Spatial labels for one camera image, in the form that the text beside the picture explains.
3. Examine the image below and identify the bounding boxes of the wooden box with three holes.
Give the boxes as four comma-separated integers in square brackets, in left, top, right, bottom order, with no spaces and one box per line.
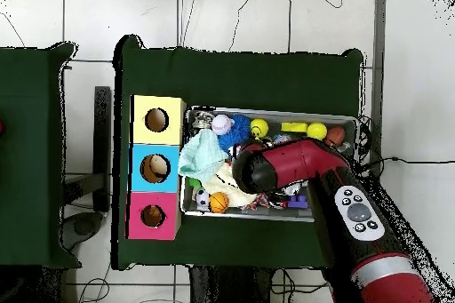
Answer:
[125,94,188,242]

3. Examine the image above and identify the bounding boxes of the yellow foam block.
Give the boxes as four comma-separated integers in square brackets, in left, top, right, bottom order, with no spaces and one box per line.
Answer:
[280,122,309,133]

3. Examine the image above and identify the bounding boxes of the small orange basketball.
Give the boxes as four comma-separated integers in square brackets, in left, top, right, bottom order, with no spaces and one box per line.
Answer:
[208,191,229,214]

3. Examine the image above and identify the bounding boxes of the mint green cloth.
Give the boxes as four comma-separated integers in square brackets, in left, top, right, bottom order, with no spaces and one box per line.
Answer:
[177,128,230,182]

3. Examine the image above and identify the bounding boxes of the small soccer ball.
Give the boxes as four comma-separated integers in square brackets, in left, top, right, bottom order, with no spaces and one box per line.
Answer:
[195,188,212,208]

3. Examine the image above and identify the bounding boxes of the blue fuzzy ball with eyes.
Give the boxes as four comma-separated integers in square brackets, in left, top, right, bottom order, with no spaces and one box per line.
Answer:
[217,114,251,153]

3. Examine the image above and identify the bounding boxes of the shallow metal mesh bin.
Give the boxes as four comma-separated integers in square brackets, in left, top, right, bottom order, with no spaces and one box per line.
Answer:
[179,105,359,223]

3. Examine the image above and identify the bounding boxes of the cream cloth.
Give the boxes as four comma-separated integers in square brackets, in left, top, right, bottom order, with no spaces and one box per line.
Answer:
[202,162,258,208]

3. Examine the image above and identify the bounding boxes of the white baseball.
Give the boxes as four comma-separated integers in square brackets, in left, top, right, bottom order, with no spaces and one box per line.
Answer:
[211,114,234,136]

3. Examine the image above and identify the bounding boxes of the dark green tablecloth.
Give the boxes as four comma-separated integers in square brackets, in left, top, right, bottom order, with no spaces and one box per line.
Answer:
[112,34,364,271]
[0,42,82,269]

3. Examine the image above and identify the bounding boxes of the black power cable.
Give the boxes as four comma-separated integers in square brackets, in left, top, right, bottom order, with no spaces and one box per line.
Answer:
[358,155,455,181]

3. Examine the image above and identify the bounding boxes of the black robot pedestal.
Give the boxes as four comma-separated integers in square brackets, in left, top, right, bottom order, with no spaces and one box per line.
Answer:
[188,265,275,303]

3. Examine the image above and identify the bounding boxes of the yellow smiley ball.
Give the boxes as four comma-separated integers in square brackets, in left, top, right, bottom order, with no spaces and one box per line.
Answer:
[249,118,270,139]

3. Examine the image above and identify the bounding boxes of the small brown football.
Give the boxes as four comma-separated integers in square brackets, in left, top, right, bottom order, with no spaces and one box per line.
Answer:
[324,125,347,148]

